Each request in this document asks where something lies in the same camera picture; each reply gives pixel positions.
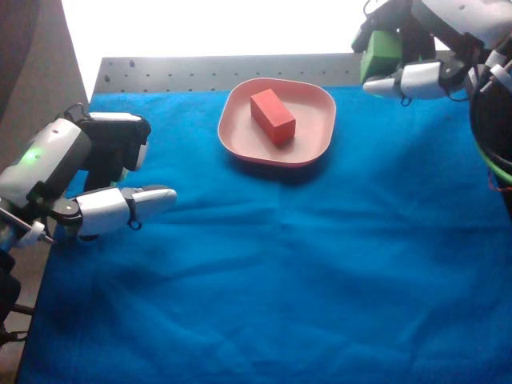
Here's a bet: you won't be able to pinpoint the red rectangular block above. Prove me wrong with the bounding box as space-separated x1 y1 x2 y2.
250 88 298 146

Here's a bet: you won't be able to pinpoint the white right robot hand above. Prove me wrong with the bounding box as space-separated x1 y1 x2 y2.
350 0 512 107

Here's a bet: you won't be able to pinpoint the green rectangular block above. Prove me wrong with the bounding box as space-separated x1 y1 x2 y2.
359 30 403 84

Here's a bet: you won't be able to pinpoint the pink square plate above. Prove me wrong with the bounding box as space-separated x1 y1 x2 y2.
218 77 337 168

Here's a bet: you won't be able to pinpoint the black stand legs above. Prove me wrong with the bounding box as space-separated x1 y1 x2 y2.
0 302 37 350

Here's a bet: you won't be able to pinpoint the blue table cloth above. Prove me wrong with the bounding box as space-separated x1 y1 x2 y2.
18 86 512 384

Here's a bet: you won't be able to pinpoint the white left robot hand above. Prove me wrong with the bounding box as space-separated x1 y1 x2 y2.
0 104 178 241

